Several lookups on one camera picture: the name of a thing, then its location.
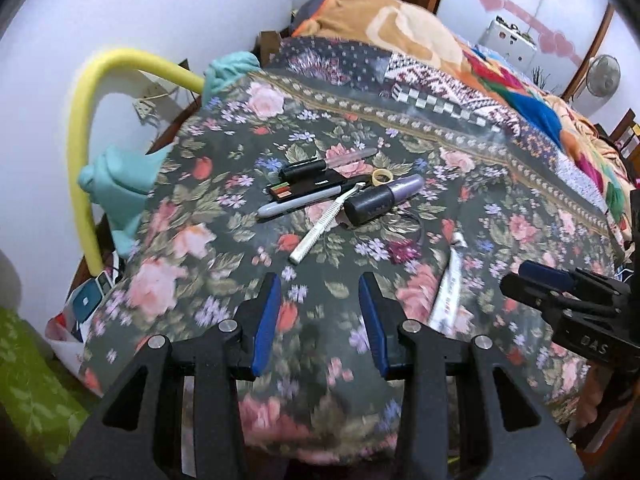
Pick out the white folding comb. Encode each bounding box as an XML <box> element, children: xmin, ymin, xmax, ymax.
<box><xmin>289</xmin><ymin>182</ymin><xmax>373</xmax><ymax>266</ymax></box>

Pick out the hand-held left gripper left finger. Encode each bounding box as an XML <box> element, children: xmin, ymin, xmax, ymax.
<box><xmin>55</xmin><ymin>272</ymin><xmax>283</xmax><ymax>480</ymax></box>

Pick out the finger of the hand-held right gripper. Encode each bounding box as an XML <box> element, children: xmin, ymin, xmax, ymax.
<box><xmin>500</xmin><ymin>274</ymin><xmax>621</xmax><ymax>322</ymax></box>
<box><xmin>517</xmin><ymin>261</ymin><xmax>631</xmax><ymax>295</ymax></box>

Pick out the wardrobe door with pink hearts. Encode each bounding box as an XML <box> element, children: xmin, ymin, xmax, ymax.
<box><xmin>435</xmin><ymin>0</ymin><xmax>617</xmax><ymax>97</ymax></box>

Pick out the white printed shopping bag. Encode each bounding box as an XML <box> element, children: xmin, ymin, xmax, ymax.
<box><xmin>45</xmin><ymin>269</ymin><xmax>119</xmax><ymax>377</ymax></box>

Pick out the black makeup palette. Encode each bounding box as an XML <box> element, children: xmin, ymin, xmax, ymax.
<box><xmin>265</xmin><ymin>170</ymin><xmax>346</xmax><ymax>201</ymax></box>

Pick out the purple and black bottle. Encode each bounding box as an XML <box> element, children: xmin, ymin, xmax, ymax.
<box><xmin>344</xmin><ymin>174</ymin><xmax>426</xmax><ymax>229</ymax></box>

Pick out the white squeeze tube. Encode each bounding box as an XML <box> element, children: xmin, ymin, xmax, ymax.
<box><xmin>432</xmin><ymin>232</ymin><xmax>472</xmax><ymax>332</ymax></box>

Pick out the green leaf-patterned cloth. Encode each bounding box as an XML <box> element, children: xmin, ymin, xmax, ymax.
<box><xmin>0</xmin><ymin>307</ymin><xmax>102</xmax><ymax>455</ymax></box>

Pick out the yellow foam tube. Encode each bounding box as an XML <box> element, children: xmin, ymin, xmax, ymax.
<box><xmin>66</xmin><ymin>48</ymin><xmax>206</xmax><ymax>277</ymax></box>

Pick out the patchwork patterned quilt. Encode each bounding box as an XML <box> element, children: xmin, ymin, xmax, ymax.
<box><xmin>272</xmin><ymin>37</ymin><xmax>617</xmax><ymax>211</ymax></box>

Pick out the silver marker pen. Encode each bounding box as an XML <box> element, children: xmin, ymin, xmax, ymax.
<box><xmin>256</xmin><ymin>176</ymin><xmax>368</xmax><ymax>219</ymax></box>

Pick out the black cosmetic tube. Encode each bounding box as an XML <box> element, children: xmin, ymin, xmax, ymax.
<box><xmin>280</xmin><ymin>158</ymin><xmax>326</xmax><ymax>179</ymax></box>

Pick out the standing fan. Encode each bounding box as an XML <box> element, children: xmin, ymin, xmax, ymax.
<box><xmin>582</xmin><ymin>53</ymin><xmax>622</xmax><ymax>99</ymax></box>

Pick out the wall power socket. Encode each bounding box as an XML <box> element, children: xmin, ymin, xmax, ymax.
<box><xmin>132</xmin><ymin>85</ymin><xmax>168</xmax><ymax>127</ymax></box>

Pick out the teal plastic rocking toy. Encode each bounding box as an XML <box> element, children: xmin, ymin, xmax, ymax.
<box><xmin>77</xmin><ymin>51</ymin><xmax>262</xmax><ymax>257</ymax></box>

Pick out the orange fleece blanket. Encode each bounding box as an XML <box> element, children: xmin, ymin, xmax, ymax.
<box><xmin>292</xmin><ymin>0</ymin><xmax>640</xmax><ymax>243</ymax></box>

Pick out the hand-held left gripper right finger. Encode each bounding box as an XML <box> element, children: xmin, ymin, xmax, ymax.
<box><xmin>359</xmin><ymin>271</ymin><xmax>586</xmax><ymax>480</ymax></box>

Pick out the white box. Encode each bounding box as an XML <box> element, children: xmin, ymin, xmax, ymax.
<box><xmin>477</xmin><ymin>16</ymin><xmax>539</xmax><ymax>62</ymax></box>

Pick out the black hair tie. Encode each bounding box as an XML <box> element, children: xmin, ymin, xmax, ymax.
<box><xmin>400</xmin><ymin>210</ymin><xmax>427</xmax><ymax>247</ymax></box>

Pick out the dark floral blanket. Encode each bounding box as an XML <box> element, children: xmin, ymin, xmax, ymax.
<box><xmin>80</xmin><ymin>71</ymin><xmax>626</xmax><ymax>461</ymax></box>

